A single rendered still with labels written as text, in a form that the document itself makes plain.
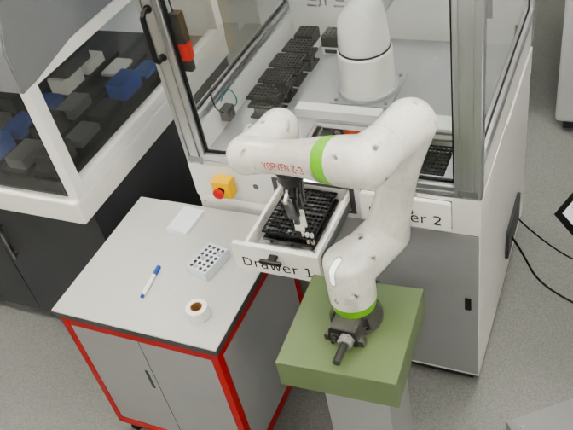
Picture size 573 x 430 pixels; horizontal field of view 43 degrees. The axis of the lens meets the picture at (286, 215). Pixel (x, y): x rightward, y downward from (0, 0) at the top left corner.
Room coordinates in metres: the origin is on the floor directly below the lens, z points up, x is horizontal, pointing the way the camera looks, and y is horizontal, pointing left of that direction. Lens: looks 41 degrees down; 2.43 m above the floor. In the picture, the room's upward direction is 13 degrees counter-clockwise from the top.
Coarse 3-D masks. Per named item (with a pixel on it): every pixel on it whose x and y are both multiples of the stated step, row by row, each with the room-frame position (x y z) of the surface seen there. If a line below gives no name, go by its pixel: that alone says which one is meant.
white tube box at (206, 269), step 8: (208, 248) 1.80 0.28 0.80; (216, 248) 1.79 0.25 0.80; (224, 248) 1.78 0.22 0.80; (208, 256) 1.76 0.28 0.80; (216, 256) 1.76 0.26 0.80; (224, 256) 1.76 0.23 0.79; (192, 264) 1.75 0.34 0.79; (200, 264) 1.73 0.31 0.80; (208, 264) 1.72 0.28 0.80; (216, 264) 1.72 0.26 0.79; (192, 272) 1.73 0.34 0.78; (200, 272) 1.70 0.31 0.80; (208, 272) 1.69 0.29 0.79; (208, 280) 1.69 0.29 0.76
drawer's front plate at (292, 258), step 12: (240, 252) 1.64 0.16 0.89; (252, 252) 1.62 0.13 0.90; (264, 252) 1.60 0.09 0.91; (276, 252) 1.58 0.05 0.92; (288, 252) 1.56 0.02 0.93; (300, 252) 1.55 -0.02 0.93; (240, 264) 1.65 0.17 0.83; (252, 264) 1.63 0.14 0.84; (288, 264) 1.56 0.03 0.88; (300, 264) 1.54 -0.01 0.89; (312, 264) 1.52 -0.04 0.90; (288, 276) 1.57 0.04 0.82; (300, 276) 1.54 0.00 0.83
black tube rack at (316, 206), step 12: (312, 192) 1.84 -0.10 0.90; (324, 192) 1.83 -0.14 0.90; (312, 204) 1.78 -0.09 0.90; (324, 204) 1.77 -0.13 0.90; (336, 204) 1.79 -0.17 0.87; (276, 216) 1.76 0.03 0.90; (312, 216) 1.73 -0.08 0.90; (324, 216) 1.71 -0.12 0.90; (276, 228) 1.71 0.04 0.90; (288, 228) 1.70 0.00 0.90; (312, 228) 1.68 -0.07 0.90; (324, 228) 1.70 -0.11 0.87; (276, 240) 1.69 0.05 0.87; (288, 240) 1.67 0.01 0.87; (300, 240) 1.66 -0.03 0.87
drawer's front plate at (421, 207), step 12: (360, 192) 1.76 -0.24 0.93; (372, 192) 1.74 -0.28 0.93; (420, 204) 1.65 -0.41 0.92; (432, 204) 1.63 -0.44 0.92; (444, 204) 1.61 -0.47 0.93; (420, 216) 1.65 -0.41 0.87; (432, 216) 1.63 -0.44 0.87; (444, 216) 1.61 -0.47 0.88; (432, 228) 1.63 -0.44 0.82; (444, 228) 1.61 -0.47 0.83
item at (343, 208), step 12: (276, 192) 1.89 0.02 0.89; (336, 192) 1.85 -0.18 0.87; (348, 192) 1.81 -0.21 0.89; (276, 204) 1.87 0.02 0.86; (348, 204) 1.78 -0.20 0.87; (264, 216) 1.79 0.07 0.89; (336, 216) 1.71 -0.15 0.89; (252, 228) 1.74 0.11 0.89; (336, 228) 1.68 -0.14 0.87; (252, 240) 1.71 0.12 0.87; (264, 240) 1.74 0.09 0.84; (324, 240) 1.61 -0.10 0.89; (324, 252) 1.58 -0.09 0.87
